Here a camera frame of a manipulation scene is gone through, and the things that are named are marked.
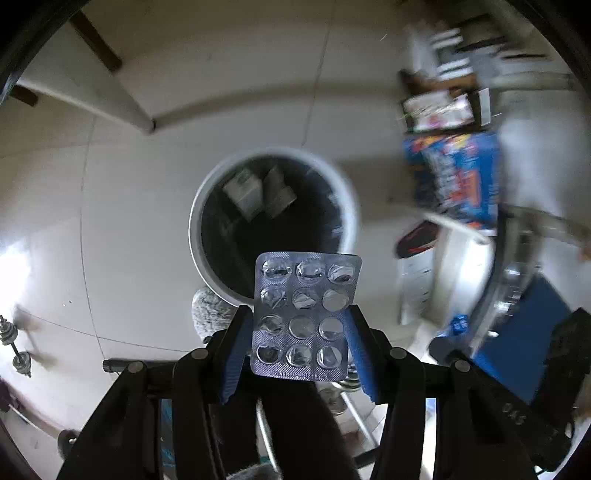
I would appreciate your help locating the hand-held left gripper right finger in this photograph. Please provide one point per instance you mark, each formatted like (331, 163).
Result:
(362, 357)

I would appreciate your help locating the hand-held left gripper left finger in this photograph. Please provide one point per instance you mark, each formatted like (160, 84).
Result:
(234, 357)

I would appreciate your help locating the silver blister pack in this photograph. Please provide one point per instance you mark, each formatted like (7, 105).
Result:
(302, 318)

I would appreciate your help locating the white trash bin black liner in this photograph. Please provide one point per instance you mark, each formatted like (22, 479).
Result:
(295, 230)

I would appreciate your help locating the metal weight plates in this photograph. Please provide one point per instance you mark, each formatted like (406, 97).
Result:
(344, 392)

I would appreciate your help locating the grey fluffy slipper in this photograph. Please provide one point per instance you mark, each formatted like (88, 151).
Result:
(208, 314)

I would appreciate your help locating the small blue box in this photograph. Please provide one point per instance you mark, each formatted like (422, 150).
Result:
(459, 323)

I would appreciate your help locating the white cardboard box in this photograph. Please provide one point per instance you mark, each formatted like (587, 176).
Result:
(443, 272)

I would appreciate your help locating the white carton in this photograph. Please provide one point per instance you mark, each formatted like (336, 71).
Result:
(244, 193)

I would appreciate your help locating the grey crumpled paper box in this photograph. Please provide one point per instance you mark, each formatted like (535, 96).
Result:
(278, 193)

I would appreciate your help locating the blue printed package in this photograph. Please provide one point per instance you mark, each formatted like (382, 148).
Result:
(455, 177)

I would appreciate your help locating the small metal dumbbell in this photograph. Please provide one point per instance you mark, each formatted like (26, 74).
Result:
(14, 346)

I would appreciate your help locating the box with pictured lid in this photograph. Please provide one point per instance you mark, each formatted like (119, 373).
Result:
(438, 110)

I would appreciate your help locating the white table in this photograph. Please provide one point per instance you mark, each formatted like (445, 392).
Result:
(87, 69)

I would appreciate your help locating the cluttered shelf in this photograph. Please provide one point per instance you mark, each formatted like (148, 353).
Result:
(480, 46)

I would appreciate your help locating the chrome curved frame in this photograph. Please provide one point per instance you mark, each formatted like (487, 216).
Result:
(512, 281)

